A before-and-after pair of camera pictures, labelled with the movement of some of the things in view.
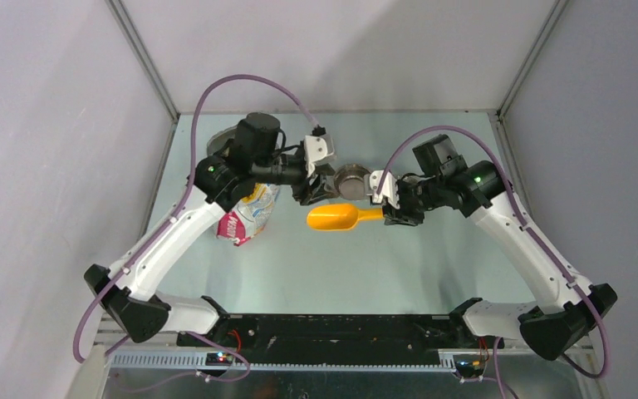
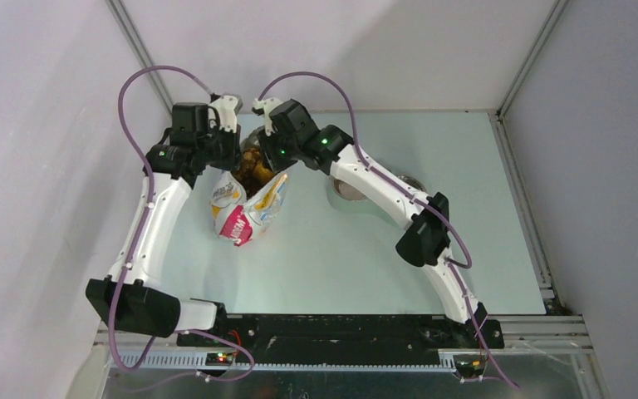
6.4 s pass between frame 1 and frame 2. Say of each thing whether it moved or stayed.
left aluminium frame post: stayed
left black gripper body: moved
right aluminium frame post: stayed
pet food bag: stayed
